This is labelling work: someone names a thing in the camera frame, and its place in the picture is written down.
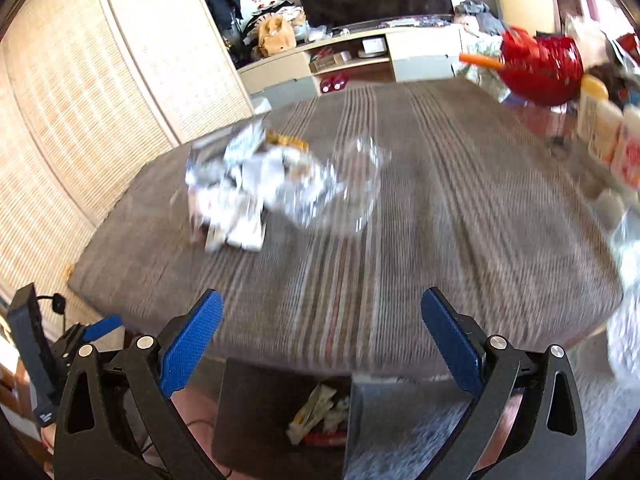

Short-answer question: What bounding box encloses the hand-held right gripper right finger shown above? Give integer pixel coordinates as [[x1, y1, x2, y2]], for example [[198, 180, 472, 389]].
[[420, 287, 587, 480]]

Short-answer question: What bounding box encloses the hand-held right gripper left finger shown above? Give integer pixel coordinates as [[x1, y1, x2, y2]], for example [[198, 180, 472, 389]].
[[52, 288, 226, 480]]

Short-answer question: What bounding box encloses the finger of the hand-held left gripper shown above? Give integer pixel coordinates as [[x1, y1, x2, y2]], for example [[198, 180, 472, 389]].
[[81, 314, 124, 342]]

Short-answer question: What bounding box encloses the black trash bin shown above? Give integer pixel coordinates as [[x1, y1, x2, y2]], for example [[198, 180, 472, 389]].
[[212, 357, 353, 478]]

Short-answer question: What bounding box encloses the yellow and white wrapper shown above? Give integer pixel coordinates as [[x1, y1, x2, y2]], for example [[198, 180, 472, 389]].
[[287, 382, 351, 446]]

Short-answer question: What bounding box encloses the pile of wrappers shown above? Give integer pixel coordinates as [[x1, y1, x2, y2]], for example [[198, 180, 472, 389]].
[[184, 120, 346, 254]]

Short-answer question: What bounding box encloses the clear plastic bag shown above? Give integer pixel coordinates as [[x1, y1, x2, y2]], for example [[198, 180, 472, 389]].
[[305, 135, 392, 234]]

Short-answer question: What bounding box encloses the plaid tablecloth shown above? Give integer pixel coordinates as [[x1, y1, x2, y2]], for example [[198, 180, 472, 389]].
[[67, 80, 626, 376]]

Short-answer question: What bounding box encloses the white plastic bag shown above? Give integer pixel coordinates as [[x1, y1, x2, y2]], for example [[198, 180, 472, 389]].
[[606, 210, 640, 382]]

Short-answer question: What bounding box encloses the rattan folding screen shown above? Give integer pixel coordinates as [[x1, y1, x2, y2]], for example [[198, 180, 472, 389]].
[[0, 0, 256, 311]]

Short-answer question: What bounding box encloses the white lotion bottle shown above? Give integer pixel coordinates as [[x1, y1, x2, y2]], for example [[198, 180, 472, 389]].
[[590, 102, 626, 164]]

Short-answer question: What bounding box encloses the yellow capped lotion bottle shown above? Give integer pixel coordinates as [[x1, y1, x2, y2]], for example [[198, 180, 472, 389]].
[[577, 75, 610, 142]]

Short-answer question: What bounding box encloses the green floral cloth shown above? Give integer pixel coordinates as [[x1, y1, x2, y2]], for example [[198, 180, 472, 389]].
[[462, 30, 512, 102]]

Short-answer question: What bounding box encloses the cream television cabinet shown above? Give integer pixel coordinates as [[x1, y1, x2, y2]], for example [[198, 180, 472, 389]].
[[237, 22, 464, 99]]

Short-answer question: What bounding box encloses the red perforated bowl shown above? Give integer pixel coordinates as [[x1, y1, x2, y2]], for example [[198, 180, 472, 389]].
[[500, 27, 585, 107]]

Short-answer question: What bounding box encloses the white box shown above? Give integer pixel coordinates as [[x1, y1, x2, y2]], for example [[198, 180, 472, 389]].
[[360, 35, 389, 57]]

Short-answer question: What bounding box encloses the brown cardboard box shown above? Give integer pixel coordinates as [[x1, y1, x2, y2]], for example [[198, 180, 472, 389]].
[[310, 50, 351, 67]]

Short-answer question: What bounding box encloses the brown plush bag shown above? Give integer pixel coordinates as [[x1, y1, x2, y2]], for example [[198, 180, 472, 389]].
[[251, 14, 297, 59]]

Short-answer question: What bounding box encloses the pile of clothes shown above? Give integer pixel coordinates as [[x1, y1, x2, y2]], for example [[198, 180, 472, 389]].
[[452, 0, 507, 37]]

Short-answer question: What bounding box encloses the black braided cable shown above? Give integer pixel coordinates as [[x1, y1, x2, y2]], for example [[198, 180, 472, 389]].
[[35, 292, 67, 316]]

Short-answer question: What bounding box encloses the orange handle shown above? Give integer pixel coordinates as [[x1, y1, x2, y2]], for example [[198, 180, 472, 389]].
[[459, 52, 506, 72]]

